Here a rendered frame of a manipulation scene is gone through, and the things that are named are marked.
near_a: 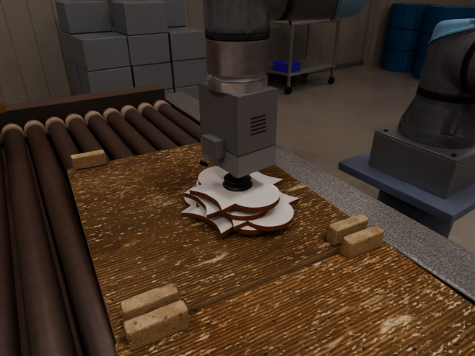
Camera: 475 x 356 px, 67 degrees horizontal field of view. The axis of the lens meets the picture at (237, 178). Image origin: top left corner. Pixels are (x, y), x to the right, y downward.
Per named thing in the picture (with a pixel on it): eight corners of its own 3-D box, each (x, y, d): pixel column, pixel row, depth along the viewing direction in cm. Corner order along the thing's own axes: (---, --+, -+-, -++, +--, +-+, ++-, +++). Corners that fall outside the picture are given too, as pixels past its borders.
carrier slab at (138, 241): (233, 141, 82) (233, 135, 81) (372, 241, 51) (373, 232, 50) (68, 176, 67) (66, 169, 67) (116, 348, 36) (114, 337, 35)
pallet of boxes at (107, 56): (178, 102, 423) (169, -2, 371) (210, 120, 369) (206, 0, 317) (79, 120, 368) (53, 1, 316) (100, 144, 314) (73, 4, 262)
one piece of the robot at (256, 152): (172, 54, 43) (183, 175, 51) (215, 67, 37) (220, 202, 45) (237, 46, 49) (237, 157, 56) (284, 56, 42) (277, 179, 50)
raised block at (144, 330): (184, 315, 37) (183, 296, 36) (191, 328, 36) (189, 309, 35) (126, 339, 35) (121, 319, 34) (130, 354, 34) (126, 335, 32)
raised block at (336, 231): (358, 227, 51) (360, 211, 50) (367, 234, 49) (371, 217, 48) (324, 240, 48) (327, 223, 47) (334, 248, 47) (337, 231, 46)
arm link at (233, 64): (230, 44, 38) (189, 36, 43) (231, 87, 40) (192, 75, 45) (283, 37, 42) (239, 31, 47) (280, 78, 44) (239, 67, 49)
